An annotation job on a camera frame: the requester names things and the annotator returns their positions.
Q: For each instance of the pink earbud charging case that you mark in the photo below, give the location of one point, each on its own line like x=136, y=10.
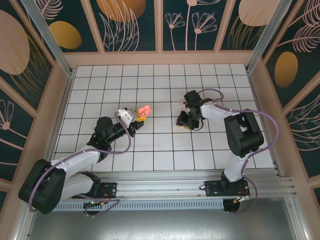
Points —
x=143, y=110

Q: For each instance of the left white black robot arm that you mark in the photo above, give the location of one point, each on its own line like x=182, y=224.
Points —
x=80, y=160

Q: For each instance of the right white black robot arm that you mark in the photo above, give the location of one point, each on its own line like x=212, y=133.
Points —
x=215, y=112

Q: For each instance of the small circuit board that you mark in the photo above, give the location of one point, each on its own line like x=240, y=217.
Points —
x=93, y=203

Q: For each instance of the grey metal sheet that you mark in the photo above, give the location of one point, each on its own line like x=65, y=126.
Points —
x=160, y=225

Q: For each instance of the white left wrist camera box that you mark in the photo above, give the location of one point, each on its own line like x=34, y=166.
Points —
x=127, y=116

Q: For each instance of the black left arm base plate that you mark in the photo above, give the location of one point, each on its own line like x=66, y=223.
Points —
x=110, y=187

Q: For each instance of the aluminium mounting rail frame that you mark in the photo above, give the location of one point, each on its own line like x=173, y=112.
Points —
x=160, y=185

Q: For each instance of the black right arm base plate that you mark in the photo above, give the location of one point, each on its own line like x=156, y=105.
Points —
x=212, y=188

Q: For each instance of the aluminium corner post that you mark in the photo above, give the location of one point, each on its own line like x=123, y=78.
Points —
x=265, y=32
x=50, y=35

